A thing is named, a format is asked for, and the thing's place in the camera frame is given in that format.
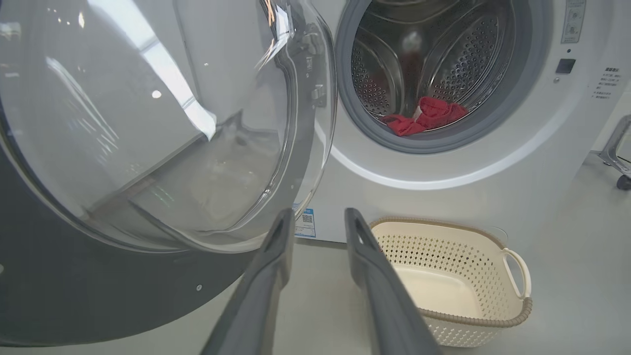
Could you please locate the cream perforated plastic laundry basket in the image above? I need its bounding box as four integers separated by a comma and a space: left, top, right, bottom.
369, 217, 533, 349

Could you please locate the red and white jersey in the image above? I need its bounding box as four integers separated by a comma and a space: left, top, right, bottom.
380, 96, 469, 138

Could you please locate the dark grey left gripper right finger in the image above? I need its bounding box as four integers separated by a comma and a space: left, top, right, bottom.
344, 208, 442, 355

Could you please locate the grey instruction sticker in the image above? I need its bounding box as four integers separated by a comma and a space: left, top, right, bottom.
561, 0, 588, 44

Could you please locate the white front-load washing machine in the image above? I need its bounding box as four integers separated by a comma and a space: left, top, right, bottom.
294, 0, 631, 249

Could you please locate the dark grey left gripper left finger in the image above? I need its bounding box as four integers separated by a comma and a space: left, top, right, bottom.
200, 208, 296, 355

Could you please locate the silver metal cart leg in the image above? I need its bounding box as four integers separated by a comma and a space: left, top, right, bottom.
597, 114, 631, 178

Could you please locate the blue energy label sticker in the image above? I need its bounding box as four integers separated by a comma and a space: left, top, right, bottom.
294, 204, 317, 239

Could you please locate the washing machine door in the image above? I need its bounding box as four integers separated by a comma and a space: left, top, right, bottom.
0, 0, 339, 347

